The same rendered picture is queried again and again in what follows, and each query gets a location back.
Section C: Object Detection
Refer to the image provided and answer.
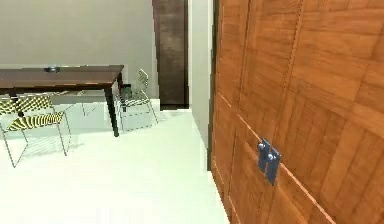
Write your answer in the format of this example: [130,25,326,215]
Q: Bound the dark brown room door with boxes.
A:
[152,0,190,111]

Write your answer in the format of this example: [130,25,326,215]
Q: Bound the brown wooden cupboard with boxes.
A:
[209,0,384,224]

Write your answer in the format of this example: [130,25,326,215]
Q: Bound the dark brown wooden table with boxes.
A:
[0,64,125,138]

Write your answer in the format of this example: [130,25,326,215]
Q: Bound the white wire chair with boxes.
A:
[114,68,159,132]

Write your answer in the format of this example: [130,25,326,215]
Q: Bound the blue metal cupboard handle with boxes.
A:
[256,138,272,174]
[266,148,282,187]

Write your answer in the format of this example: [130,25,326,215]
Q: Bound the yellow black wire chair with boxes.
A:
[0,93,72,169]

